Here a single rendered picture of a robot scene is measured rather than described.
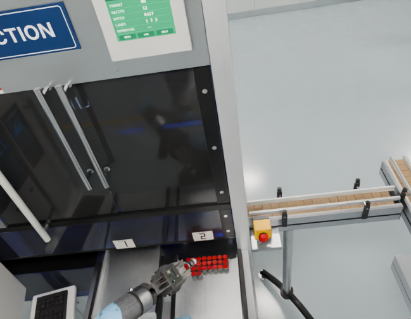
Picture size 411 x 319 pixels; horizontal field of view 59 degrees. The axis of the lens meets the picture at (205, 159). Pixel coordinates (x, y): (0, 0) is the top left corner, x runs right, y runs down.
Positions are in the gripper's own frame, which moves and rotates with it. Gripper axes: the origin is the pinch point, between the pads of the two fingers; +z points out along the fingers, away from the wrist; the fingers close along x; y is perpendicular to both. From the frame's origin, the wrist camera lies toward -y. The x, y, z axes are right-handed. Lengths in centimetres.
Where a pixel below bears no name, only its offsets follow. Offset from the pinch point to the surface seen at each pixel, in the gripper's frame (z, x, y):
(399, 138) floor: 271, -17, 19
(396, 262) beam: 104, -59, 16
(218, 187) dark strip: 20.2, 16.2, 16.7
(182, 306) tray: 11.6, -11.7, -27.1
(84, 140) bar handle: -20, 47, 17
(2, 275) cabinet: -25, 42, -70
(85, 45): -23, 60, 41
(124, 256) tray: 15, 20, -47
